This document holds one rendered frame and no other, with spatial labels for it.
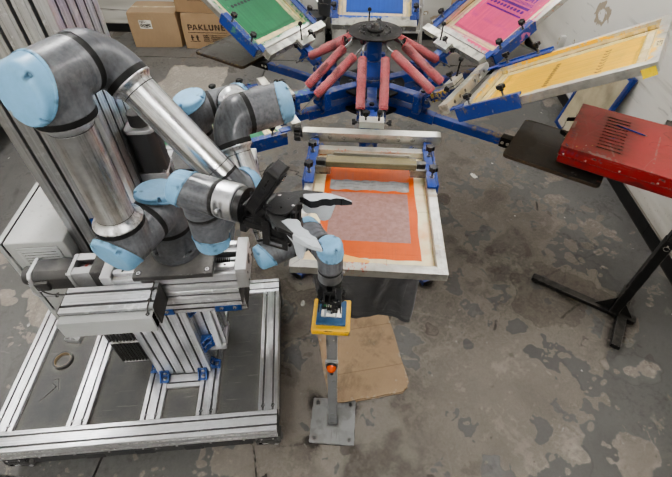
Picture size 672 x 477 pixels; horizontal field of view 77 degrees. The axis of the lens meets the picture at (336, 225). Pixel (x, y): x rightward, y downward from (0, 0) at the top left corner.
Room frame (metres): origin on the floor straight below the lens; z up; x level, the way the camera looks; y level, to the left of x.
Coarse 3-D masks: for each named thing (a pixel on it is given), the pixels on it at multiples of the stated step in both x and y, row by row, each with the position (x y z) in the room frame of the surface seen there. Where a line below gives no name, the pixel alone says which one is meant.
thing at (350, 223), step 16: (336, 176) 1.58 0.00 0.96; (352, 176) 1.58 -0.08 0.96; (368, 176) 1.58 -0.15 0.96; (336, 192) 1.46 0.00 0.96; (352, 192) 1.46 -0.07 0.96; (368, 192) 1.46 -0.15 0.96; (336, 208) 1.35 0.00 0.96; (352, 208) 1.35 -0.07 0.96; (368, 208) 1.35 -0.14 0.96; (336, 224) 1.26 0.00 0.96; (352, 224) 1.26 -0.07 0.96; (368, 224) 1.26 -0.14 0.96; (352, 240) 1.17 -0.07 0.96
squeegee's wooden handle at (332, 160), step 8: (328, 160) 1.56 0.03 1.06; (336, 160) 1.56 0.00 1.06; (344, 160) 1.56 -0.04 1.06; (352, 160) 1.56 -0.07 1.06; (360, 160) 1.56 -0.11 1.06; (368, 160) 1.56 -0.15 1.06; (376, 160) 1.56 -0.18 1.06; (384, 160) 1.56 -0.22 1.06; (392, 160) 1.56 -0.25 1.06; (400, 160) 1.56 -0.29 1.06; (408, 160) 1.57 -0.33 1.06; (368, 168) 1.53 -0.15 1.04; (376, 168) 1.53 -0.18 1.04; (384, 168) 1.53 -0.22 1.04; (392, 168) 1.52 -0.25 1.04; (400, 168) 1.52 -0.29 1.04; (408, 168) 1.52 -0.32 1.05; (416, 168) 1.52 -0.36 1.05
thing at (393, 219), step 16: (384, 176) 1.58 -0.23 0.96; (400, 176) 1.58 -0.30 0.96; (384, 192) 1.46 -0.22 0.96; (400, 192) 1.46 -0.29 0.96; (384, 208) 1.35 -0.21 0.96; (400, 208) 1.35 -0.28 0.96; (416, 208) 1.36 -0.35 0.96; (384, 224) 1.26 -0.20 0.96; (400, 224) 1.26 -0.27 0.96; (416, 224) 1.26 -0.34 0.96; (368, 240) 1.17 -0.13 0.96; (384, 240) 1.17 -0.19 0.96; (400, 240) 1.17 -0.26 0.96; (416, 240) 1.17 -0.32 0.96; (368, 256) 1.08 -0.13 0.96; (384, 256) 1.08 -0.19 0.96; (400, 256) 1.08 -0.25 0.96; (416, 256) 1.08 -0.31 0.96
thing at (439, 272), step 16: (432, 192) 1.42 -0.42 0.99; (432, 208) 1.32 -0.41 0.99; (432, 224) 1.22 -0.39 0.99; (432, 240) 1.15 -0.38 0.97; (304, 272) 1.00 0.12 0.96; (352, 272) 0.99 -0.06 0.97; (368, 272) 0.98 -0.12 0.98; (384, 272) 0.98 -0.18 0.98; (400, 272) 0.97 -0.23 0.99; (416, 272) 0.97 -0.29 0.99; (432, 272) 0.97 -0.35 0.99
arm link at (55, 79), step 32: (64, 32) 0.80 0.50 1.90; (0, 64) 0.68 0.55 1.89; (32, 64) 0.69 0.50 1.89; (64, 64) 0.72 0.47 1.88; (96, 64) 0.77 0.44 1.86; (0, 96) 0.68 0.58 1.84; (32, 96) 0.66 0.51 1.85; (64, 96) 0.69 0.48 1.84; (64, 128) 0.68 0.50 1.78; (96, 128) 0.74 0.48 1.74; (64, 160) 0.69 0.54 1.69; (96, 160) 0.70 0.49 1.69; (96, 192) 0.69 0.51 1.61; (96, 224) 0.70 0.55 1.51; (128, 224) 0.70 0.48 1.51; (160, 224) 0.77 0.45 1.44; (128, 256) 0.66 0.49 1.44
